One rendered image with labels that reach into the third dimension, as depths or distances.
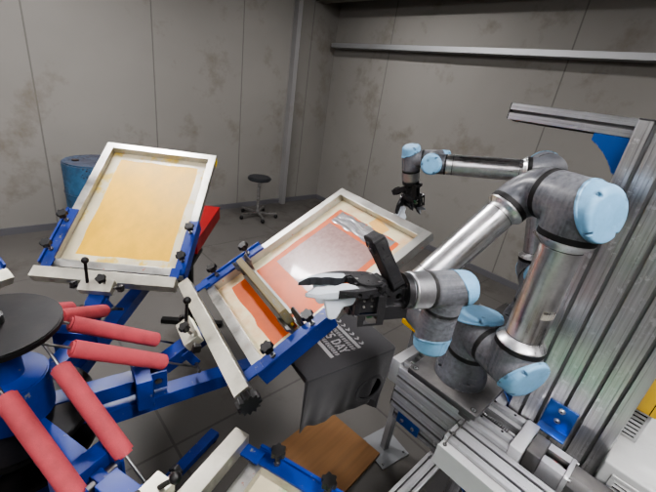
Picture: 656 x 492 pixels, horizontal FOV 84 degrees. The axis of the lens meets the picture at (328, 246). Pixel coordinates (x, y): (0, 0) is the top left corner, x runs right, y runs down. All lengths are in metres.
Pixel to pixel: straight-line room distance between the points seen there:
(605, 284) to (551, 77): 3.93
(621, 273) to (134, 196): 1.99
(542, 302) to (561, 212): 0.21
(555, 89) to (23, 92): 5.57
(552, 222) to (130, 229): 1.73
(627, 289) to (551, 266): 0.28
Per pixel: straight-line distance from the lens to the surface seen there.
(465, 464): 1.14
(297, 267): 1.51
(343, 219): 1.64
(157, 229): 1.96
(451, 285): 0.75
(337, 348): 1.67
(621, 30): 4.85
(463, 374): 1.15
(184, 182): 2.14
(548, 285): 0.92
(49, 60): 5.12
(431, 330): 0.80
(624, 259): 1.11
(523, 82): 5.01
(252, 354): 1.29
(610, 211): 0.88
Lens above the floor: 2.00
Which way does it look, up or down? 23 degrees down
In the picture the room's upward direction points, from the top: 8 degrees clockwise
